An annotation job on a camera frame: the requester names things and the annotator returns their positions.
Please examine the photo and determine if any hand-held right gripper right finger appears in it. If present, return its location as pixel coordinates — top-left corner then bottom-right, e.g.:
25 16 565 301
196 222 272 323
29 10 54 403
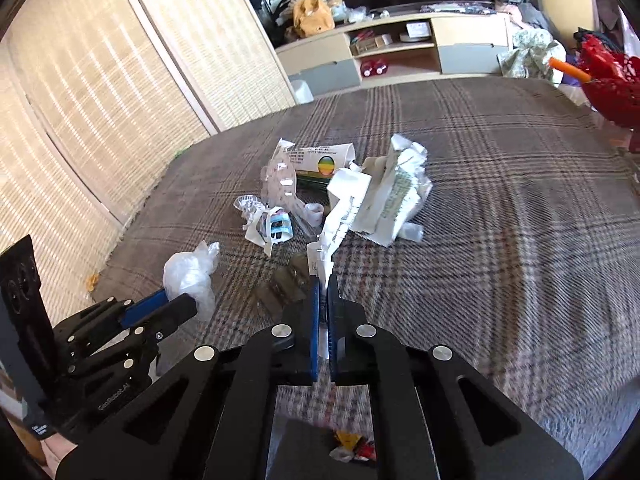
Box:
326 274 586 480

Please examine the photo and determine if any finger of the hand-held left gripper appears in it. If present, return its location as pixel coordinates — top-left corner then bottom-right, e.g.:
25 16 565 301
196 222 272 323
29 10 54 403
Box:
52 288 171 357
67 293 198 378

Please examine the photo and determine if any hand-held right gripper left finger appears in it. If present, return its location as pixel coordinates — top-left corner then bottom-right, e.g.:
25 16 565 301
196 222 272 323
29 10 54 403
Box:
55 277 322 480

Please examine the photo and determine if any white plastic bag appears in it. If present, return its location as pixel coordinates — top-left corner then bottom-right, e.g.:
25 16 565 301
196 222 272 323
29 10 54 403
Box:
163 240 221 322

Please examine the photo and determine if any red yellow snack wrapper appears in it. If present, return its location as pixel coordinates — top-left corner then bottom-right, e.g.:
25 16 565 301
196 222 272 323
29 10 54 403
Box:
328 430 377 462

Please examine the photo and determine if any black trash bin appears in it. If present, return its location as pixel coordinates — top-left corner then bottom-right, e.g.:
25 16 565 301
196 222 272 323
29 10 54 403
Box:
270 417 382 480

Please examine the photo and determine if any small blue white carton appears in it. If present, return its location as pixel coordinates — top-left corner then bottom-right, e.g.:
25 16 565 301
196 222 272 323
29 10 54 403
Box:
244 205 294 257

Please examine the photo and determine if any long white paper leaflet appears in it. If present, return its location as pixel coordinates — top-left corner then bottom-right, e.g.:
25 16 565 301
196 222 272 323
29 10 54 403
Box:
307 167 373 361

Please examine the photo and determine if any clear plastic wrapper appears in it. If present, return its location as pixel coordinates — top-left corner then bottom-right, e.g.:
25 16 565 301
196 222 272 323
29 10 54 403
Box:
234 194 264 224

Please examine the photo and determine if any clear plastic blister pack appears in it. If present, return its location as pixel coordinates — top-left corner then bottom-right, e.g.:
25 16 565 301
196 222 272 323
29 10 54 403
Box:
259 137 321 226

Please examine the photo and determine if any printed white paper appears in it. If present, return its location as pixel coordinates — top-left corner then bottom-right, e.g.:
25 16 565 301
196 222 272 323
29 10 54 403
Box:
350 133 434 247

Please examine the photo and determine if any green white medicine box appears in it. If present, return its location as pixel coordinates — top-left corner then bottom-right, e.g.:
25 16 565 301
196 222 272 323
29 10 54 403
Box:
294 143 357 192

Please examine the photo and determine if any grey plaid blanket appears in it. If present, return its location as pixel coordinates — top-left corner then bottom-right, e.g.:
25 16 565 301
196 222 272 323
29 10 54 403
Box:
92 77 640 467

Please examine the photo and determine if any bamboo folding screen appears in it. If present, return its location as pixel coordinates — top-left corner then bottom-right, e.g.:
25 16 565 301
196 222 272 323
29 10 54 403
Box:
0 0 297 311

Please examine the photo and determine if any small white waste bin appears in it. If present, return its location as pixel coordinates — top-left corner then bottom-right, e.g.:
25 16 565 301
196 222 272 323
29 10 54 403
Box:
290 79 315 106

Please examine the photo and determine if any beige grey television cabinet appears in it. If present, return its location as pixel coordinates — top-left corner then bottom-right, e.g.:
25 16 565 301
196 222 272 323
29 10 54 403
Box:
274 10 514 99

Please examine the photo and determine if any brown cardboard box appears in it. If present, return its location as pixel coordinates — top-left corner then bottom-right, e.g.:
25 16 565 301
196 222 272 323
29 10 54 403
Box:
349 30 394 57

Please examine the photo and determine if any white round box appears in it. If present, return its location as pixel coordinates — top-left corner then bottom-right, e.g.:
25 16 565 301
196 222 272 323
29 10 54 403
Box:
398 22 432 42

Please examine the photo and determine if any green floral cloth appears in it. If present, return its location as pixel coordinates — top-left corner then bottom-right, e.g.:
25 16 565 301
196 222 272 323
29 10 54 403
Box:
499 27 567 82

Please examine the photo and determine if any dark patterned cloth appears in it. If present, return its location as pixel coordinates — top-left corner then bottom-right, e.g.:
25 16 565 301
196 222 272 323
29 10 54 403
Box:
420 2 497 15

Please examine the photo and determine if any orange stick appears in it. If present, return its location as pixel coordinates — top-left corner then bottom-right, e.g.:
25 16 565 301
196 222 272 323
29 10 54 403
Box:
548 57 592 83

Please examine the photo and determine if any grey clothes pile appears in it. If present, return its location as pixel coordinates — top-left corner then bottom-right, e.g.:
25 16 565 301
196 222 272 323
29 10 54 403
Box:
494 0 552 31

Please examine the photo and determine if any red plastic basket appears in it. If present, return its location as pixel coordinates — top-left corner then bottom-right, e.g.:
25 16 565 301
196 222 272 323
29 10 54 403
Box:
574 31 640 129

